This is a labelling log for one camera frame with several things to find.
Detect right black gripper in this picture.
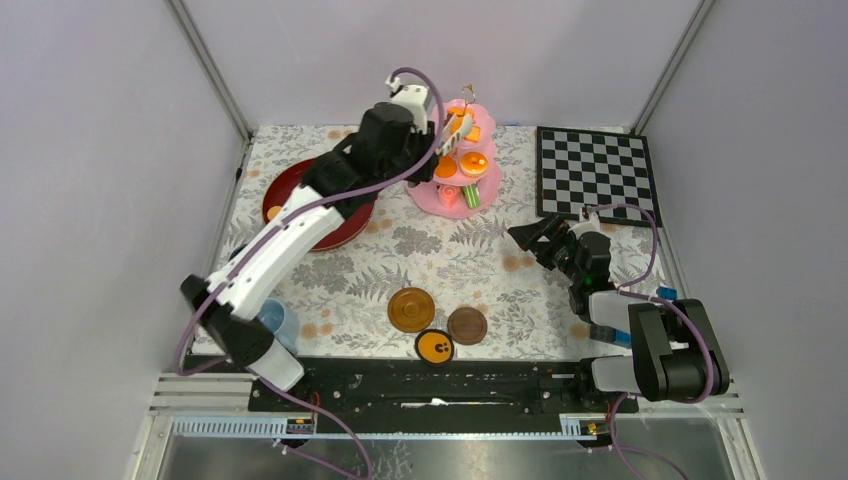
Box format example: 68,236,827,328
508,213,585,286

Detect orange round cookie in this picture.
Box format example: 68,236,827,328
434,156,458,178

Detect white cat-paw food tongs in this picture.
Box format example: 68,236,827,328
436,113,473,156

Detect orange flower cookie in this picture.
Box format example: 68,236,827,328
464,125,481,143

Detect orange pancake stack toy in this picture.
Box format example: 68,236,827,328
459,152,490,178

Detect dark red round tray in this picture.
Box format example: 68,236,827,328
261,159,376,252

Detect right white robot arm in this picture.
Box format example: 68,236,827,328
507,215,730,412

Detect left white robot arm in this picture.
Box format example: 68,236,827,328
180,100,446,411

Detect black white chessboard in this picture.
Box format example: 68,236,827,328
536,127,663,227

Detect green layered cake slice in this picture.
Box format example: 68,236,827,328
461,183,481,210

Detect pink three-tier cake stand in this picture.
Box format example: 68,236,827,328
406,84,502,219

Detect dark brown wooden coaster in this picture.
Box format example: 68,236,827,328
447,307,488,345

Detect round orange cracker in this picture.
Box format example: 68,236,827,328
266,206,282,222

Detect blue toy brick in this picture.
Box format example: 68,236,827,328
655,286,678,301

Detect light brown wooden coaster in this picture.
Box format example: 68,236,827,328
387,287,435,333

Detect orange face black coaster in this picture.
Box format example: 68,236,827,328
414,329,455,366

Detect light blue mug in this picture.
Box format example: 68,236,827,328
258,298,300,355

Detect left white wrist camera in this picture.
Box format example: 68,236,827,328
385,76,430,133

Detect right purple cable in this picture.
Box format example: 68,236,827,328
580,202,717,480

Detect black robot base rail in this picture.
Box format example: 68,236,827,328
290,357,618,435

